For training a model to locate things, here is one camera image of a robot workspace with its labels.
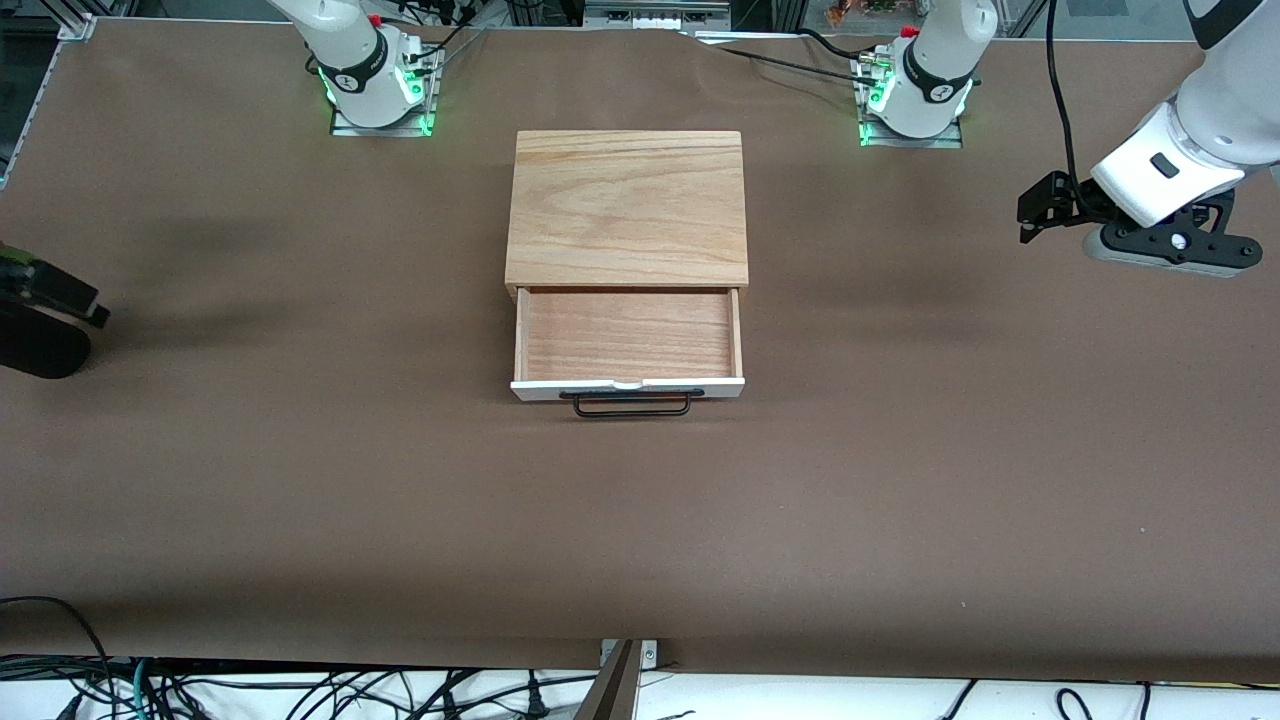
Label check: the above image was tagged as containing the white-front drawer with handle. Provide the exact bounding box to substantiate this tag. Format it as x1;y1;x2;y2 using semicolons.
510;286;747;403

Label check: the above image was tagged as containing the black metal drawer handle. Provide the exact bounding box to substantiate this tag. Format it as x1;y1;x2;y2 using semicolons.
558;388;706;419

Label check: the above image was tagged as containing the light wooden drawer cabinet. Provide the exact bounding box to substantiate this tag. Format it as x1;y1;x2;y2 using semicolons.
505;130;750;301

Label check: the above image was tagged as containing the black cylindrical object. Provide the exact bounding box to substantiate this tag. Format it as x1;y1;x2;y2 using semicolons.
0;300;93;380

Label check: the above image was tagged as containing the grey background device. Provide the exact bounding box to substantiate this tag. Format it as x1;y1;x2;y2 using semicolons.
583;0;733;31

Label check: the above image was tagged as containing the brown table cover sheet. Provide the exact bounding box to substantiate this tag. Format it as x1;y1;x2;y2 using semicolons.
0;15;1280;683

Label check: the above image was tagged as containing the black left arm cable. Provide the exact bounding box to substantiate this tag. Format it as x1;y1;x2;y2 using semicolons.
1045;0;1093;196

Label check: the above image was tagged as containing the aluminium frame profile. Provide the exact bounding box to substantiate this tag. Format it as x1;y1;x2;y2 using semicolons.
0;0;98;191

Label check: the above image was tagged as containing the short black base cable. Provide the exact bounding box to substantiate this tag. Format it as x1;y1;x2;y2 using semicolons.
798;27;886;63

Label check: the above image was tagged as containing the long black base cable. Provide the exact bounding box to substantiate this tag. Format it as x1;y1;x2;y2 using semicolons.
698;42;886;91

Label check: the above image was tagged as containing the black looped floor cable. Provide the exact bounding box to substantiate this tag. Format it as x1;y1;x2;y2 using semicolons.
0;596;113;720

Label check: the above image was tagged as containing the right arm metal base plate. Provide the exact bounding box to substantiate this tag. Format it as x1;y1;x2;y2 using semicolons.
328;45;441;138

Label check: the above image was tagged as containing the small silver edge bracket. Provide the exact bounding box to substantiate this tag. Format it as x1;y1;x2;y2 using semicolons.
598;638;659;669

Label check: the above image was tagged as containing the brown slanted post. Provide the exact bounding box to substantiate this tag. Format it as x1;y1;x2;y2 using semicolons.
574;640;643;720

